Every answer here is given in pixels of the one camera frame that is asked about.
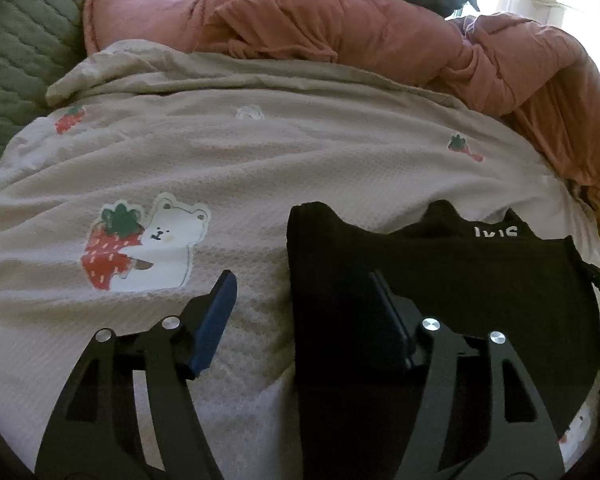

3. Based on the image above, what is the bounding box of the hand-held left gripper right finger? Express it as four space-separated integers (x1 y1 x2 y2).
369 269 566 480

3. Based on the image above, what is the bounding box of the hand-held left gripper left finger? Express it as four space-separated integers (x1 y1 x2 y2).
34 269 238 480

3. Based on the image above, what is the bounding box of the black sweater with orange cuffs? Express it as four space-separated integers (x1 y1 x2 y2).
286 200 600 480

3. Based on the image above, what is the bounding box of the strawberry bear print bedsheet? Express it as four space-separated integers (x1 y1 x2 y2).
0 42 600 480

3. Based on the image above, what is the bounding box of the pink comforter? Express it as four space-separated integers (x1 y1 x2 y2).
200 0 600 241

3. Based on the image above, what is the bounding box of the pink ruffled pillow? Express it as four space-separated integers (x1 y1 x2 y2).
82 0 231 56

